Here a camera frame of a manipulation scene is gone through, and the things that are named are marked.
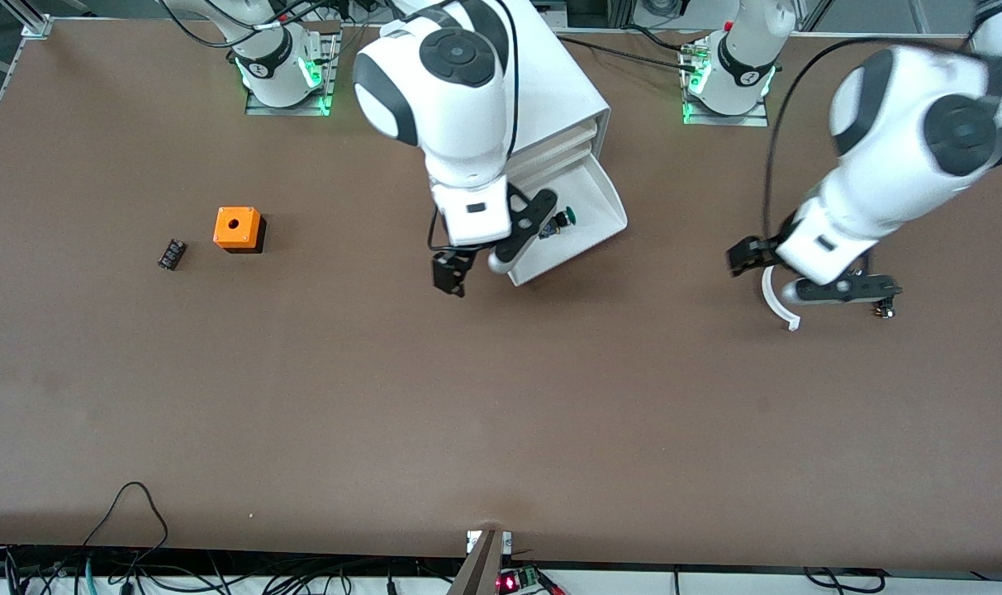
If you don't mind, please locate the green push button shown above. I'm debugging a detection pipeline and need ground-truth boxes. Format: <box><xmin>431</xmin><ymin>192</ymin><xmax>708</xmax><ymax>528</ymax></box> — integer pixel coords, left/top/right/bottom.
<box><xmin>539</xmin><ymin>208</ymin><xmax>577</xmax><ymax>241</ymax></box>

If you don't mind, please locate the white curved plastic arc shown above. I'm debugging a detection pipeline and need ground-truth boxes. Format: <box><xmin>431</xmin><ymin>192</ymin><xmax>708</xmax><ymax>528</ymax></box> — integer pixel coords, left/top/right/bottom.
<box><xmin>762</xmin><ymin>266</ymin><xmax>802</xmax><ymax>332</ymax></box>

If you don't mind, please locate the orange box with hole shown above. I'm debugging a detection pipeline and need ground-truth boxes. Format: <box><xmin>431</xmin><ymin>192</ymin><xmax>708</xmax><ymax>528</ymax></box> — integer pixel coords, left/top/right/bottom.
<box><xmin>213</xmin><ymin>207</ymin><xmax>266</xmax><ymax>255</ymax></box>

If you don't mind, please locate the circuit board with red light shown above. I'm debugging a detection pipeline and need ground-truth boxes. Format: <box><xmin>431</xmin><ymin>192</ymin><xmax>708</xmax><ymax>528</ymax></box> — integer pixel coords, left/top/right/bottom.
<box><xmin>495</xmin><ymin>566</ymin><xmax>563</xmax><ymax>595</ymax></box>

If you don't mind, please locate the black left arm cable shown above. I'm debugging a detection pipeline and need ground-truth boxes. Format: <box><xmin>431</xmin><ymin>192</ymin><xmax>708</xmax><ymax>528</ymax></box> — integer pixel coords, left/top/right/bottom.
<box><xmin>762</xmin><ymin>37</ymin><xmax>976</xmax><ymax>242</ymax></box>

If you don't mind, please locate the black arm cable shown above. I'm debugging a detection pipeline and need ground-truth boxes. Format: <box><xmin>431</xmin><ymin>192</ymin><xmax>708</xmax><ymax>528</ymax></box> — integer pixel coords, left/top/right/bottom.
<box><xmin>158</xmin><ymin>0</ymin><xmax>522</xmax><ymax>250</ymax></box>
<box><xmin>762</xmin><ymin>37</ymin><xmax>976</xmax><ymax>242</ymax></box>

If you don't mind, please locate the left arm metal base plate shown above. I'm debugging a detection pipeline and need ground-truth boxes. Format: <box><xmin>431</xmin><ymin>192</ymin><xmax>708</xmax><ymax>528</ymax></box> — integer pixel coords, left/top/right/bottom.
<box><xmin>681</xmin><ymin>37</ymin><xmax>770</xmax><ymax>127</ymax></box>

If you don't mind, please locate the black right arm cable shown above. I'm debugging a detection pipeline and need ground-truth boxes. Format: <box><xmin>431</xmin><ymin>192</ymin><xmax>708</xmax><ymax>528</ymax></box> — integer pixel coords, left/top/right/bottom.
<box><xmin>158</xmin><ymin>0</ymin><xmax>522</xmax><ymax>250</ymax></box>

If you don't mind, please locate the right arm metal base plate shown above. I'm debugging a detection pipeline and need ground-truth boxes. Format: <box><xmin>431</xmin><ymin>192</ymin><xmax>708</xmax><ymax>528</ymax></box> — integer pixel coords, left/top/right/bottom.
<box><xmin>245</xmin><ymin>21</ymin><xmax>340</xmax><ymax>117</ymax></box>

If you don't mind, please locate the black cable on table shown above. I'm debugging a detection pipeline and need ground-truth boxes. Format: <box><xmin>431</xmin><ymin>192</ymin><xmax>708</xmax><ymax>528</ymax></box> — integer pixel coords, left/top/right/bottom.
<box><xmin>554</xmin><ymin>35</ymin><xmax>704</xmax><ymax>71</ymax></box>
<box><xmin>624</xmin><ymin>23</ymin><xmax>691</xmax><ymax>52</ymax></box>

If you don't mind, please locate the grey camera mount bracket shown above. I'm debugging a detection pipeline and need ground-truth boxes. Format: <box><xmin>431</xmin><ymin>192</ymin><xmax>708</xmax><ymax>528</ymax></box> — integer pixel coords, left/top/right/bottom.
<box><xmin>447</xmin><ymin>529</ymin><xmax>514</xmax><ymax>595</ymax></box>

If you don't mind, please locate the black looped cable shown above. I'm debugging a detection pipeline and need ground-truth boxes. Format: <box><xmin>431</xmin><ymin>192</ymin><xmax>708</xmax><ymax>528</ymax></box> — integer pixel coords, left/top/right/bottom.
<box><xmin>82</xmin><ymin>481</ymin><xmax>171</xmax><ymax>553</ymax></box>

